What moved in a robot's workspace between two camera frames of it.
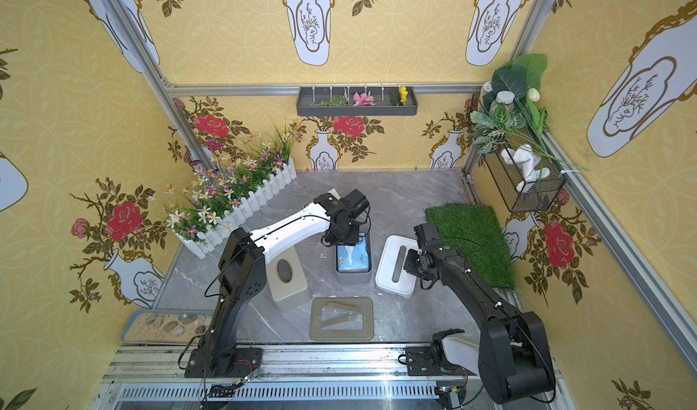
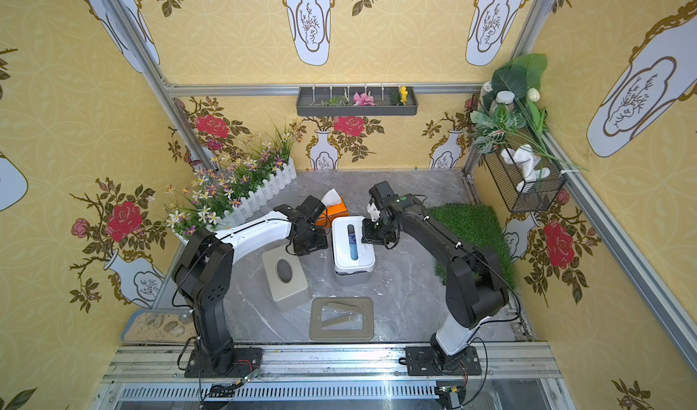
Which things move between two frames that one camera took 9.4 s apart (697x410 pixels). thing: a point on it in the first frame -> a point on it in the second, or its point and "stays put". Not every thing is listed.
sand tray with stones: [169, 327] stays put
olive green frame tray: [365, 303] stays put
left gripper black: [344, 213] -> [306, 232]
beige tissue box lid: [286, 280] stays put
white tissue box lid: [392, 278] -> [349, 253]
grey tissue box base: [355, 278] stays put
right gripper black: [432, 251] -> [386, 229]
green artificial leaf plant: [511, 110] stays put
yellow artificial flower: [404, 94] stays put
